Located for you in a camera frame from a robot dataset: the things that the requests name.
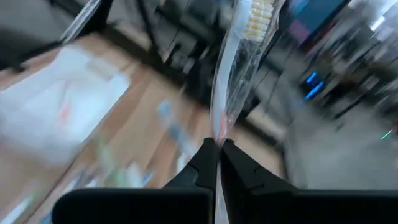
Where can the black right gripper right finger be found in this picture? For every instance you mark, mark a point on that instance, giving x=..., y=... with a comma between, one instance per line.
x=280, y=208

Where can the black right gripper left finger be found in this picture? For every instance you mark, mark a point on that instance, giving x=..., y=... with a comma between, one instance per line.
x=140, y=205

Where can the white plastic bin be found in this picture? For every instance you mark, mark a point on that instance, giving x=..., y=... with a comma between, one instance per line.
x=46, y=102

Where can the orange white toothbrush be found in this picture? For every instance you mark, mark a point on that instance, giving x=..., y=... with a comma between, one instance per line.
x=228, y=62

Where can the green white wrapped toothbrush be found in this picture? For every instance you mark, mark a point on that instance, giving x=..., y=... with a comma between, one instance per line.
x=109, y=165

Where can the blue wrapped toothbrush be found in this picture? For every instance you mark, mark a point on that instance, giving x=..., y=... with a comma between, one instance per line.
x=174, y=127

